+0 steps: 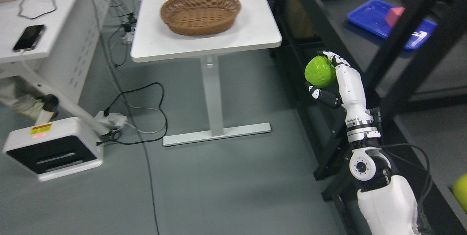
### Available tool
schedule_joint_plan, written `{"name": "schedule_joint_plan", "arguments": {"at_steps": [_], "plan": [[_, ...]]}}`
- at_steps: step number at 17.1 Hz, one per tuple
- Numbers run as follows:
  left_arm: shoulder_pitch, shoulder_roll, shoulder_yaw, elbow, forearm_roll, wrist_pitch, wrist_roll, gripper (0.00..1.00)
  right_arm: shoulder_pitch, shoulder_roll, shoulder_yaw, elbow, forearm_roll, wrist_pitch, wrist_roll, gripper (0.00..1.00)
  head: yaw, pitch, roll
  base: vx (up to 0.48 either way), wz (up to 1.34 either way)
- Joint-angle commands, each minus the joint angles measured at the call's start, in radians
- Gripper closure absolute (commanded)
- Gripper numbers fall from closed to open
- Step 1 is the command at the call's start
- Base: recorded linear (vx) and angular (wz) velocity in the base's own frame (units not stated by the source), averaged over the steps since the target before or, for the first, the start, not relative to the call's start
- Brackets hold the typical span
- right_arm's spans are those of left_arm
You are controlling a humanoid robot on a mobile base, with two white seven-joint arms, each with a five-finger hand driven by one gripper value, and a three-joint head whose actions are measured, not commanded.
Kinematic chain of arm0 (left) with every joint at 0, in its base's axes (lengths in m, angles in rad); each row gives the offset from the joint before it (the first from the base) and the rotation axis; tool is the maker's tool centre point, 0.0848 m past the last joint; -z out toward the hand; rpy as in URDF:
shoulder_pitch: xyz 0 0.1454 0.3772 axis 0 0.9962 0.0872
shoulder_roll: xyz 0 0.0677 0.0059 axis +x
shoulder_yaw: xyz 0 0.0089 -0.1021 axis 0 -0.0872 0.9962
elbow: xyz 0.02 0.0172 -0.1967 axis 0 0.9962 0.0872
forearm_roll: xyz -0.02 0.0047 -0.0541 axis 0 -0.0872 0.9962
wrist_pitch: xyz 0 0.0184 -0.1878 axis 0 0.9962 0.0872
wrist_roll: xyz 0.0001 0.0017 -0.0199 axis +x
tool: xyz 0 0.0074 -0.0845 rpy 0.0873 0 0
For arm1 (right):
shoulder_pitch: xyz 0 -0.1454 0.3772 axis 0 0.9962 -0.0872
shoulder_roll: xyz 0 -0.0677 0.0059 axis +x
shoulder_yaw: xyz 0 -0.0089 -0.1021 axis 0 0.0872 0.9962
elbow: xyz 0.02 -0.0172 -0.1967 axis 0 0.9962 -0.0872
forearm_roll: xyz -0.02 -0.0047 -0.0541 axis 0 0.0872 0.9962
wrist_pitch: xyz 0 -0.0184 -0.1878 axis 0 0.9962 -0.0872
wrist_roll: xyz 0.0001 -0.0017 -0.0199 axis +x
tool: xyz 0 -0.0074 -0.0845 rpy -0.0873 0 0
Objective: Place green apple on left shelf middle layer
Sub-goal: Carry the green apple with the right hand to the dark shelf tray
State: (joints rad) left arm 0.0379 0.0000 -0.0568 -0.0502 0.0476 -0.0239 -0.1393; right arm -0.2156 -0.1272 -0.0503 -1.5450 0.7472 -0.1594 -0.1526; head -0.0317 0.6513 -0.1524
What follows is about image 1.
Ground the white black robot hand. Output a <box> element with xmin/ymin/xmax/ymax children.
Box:
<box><xmin>307</xmin><ymin>51</ymin><xmax>367</xmax><ymax>111</ymax></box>

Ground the green apple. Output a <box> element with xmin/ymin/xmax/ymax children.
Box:
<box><xmin>305</xmin><ymin>55</ymin><xmax>337</xmax><ymax>89</ymax></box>

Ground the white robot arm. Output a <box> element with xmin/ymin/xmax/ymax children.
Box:
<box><xmin>343</xmin><ymin>102</ymin><xmax>421</xmax><ymax>235</ymax></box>

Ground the white robot base unit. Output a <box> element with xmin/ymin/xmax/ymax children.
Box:
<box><xmin>2</xmin><ymin>117</ymin><xmax>104</xmax><ymax>182</ymax></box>

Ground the black metal shelf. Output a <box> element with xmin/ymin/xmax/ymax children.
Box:
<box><xmin>268</xmin><ymin>0</ymin><xmax>466</xmax><ymax>235</ymax></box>

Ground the blue plastic tray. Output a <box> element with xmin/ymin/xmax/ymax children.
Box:
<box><xmin>347</xmin><ymin>0</ymin><xmax>437</xmax><ymax>50</ymax></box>

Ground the pink block in tray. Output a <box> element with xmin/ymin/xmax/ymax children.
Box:
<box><xmin>384</xmin><ymin>7</ymin><xmax>405</xmax><ymax>28</ymax></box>

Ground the white standing desk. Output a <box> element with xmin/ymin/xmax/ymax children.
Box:
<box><xmin>130</xmin><ymin>0</ymin><xmax>282</xmax><ymax>147</ymax></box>

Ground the yellow-green ball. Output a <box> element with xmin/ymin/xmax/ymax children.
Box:
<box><xmin>452</xmin><ymin>174</ymin><xmax>467</xmax><ymax>213</ymax></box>

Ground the brown wicker basket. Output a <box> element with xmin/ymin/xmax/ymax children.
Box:
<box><xmin>160</xmin><ymin>0</ymin><xmax>241</xmax><ymax>36</ymax></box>

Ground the white power strip far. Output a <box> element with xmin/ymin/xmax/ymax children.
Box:
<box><xmin>122</xmin><ymin>23</ymin><xmax>135</xmax><ymax>44</ymax></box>

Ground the white power strip on floor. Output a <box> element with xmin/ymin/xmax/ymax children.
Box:
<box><xmin>94</xmin><ymin>111</ymin><xmax>127</xmax><ymax>129</ymax></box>

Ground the white side desk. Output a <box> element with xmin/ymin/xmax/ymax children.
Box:
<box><xmin>0</xmin><ymin>0</ymin><xmax>109</xmax><ymax>103</ymax></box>

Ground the black smartphone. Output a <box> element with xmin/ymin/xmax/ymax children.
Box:
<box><xmin>13</xmin><ymin>24</ymin><xmax>46</xmax><ymax>52</ymax></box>

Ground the black floor cable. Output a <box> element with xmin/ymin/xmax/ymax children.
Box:
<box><xmin>96</xmin><ymin>82</ymin><xmax>168</xmax><ymax>146</ymax></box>

